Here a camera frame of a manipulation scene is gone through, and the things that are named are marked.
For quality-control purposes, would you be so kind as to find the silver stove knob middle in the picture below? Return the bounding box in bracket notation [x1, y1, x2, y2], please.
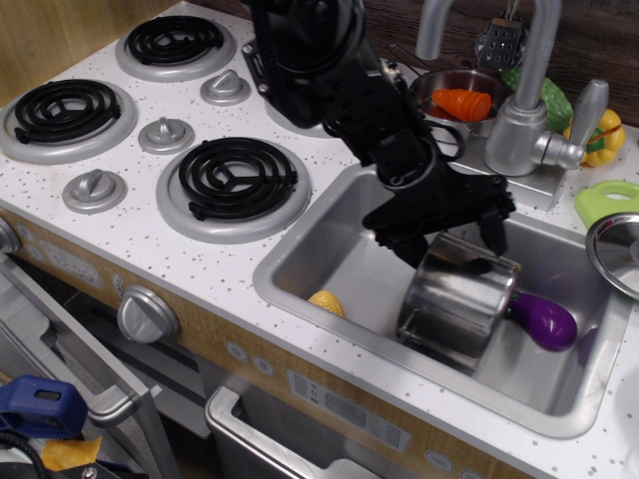
[200, 69, 251, 107]

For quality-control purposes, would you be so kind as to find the stainless steel pot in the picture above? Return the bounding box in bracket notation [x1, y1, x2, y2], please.
[396, 233, 520, 370]

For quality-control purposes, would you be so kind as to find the purple toy eggplant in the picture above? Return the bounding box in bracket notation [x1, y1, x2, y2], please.
[506, 291, 578, 352]

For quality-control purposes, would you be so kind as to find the yellow toy corn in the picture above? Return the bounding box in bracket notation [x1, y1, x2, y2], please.
[309, 290, 344, 317]

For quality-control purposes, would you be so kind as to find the silver dishwasher door handle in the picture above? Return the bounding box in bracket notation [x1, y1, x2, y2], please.
[205, 386, 377, 478]

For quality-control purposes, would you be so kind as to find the blue clamp tool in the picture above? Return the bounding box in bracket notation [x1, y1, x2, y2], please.
[1, 375, 88, 439]

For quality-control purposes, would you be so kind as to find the black rear left burner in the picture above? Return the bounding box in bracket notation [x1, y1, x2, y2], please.
[126, 15, 225, 66]

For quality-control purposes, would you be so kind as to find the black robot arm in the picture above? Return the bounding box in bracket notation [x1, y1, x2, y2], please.
[245, 1, 515, 266]

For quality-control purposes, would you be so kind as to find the silver stove knob front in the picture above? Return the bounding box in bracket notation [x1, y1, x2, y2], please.
[62, 169, 128, 215]

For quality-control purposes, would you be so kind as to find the black burner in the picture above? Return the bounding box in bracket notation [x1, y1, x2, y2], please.
[14, 80, 122, 144]
[178, 137, 300, 222]
[126, 15, 225, 66]

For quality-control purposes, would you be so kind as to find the green toy cutting board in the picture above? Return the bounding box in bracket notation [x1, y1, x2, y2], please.
[574, 180, 638, 229]

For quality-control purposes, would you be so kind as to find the silver toy faucet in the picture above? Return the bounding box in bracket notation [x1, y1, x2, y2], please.
[414, 0, 611, 212]

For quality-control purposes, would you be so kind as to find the green toy vegetable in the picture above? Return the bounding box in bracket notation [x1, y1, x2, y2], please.
[500, 67, 574, 134]

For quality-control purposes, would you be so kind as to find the small steel saucepan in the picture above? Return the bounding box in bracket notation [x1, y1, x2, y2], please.
[384, 44, 511, 138]

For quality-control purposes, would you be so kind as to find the yellow toy bell pepper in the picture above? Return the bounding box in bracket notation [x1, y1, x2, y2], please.
[581, 109, 626, 168]

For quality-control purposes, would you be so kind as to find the steel bowl at right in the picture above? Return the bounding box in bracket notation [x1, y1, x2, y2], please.
[585, 213, 638, 301]

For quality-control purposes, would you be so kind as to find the hanging steel spatula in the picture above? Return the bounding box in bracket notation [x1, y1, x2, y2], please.
[474, 1, 528, 71]

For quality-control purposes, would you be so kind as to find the orange toy carrot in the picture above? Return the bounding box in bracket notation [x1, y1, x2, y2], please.
[431, 89, 492, 122]

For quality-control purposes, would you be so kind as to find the silver dial at left edge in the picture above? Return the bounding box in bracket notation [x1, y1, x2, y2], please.
[0, 219, 22, 253]

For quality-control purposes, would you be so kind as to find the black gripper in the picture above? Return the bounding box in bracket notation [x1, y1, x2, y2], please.
[361, 149, 515, 268]

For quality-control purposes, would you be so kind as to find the silver oven dial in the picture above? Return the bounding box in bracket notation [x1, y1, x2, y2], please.
[117, 284, 180, 344]

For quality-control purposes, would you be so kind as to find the black front burner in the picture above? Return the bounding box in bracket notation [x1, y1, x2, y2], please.
[178, 137, 300, 222]

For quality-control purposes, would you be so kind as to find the grey sink basin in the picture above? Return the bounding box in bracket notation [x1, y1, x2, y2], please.
[254, 166, 633, 438]

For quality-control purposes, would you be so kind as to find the silver stove knob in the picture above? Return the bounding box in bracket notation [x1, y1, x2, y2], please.
[138, 117, 195, 155]
[62, 169, 128, 215]
[200, 69, 251, 107]

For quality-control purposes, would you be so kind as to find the silver stove knob centre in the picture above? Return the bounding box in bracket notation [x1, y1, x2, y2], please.
[138, 117, 195, 155]

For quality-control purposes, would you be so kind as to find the silver oven door handle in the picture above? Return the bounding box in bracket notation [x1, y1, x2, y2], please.
[1, 254, 162, 430]

